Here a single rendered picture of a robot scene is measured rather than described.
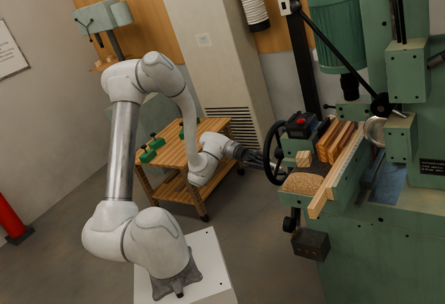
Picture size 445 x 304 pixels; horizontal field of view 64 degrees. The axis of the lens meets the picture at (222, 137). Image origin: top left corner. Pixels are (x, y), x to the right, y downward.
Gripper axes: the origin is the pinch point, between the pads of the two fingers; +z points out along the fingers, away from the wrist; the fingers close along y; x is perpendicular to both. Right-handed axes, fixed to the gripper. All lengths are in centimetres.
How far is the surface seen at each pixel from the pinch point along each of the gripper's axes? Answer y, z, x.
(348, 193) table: -28, 37, -31
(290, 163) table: -15.0, 12.2, -20.7
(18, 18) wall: 51, -281, 0
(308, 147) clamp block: -13.0, 17.7, -29.9
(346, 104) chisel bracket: -5, 26, -47
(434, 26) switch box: -19, 43, -83
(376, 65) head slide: -9, 32, -66
